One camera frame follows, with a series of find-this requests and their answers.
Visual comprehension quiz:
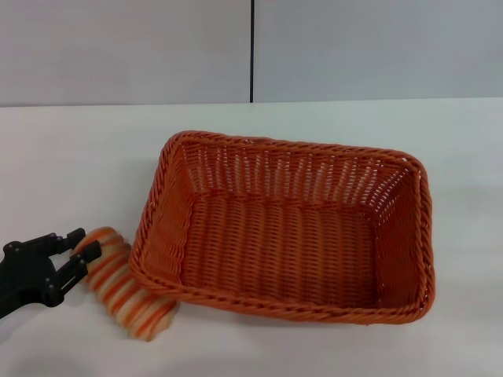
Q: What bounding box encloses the orange woven plastic basket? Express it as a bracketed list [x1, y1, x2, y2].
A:
[129, 131, 436, 326]

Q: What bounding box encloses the orange white striped bread loaf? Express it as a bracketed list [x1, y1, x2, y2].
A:
[74, 225, 176, 342]

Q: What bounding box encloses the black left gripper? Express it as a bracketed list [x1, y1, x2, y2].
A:
[0, 227, 101, 319]

